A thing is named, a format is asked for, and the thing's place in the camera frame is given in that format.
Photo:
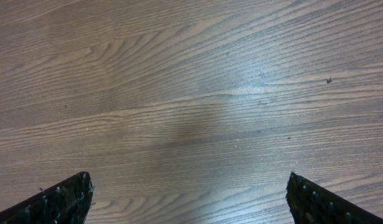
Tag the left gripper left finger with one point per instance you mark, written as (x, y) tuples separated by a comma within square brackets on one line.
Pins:
[(67, 202)]

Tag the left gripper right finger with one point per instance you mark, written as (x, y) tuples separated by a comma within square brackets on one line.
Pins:
[(310, 203)]

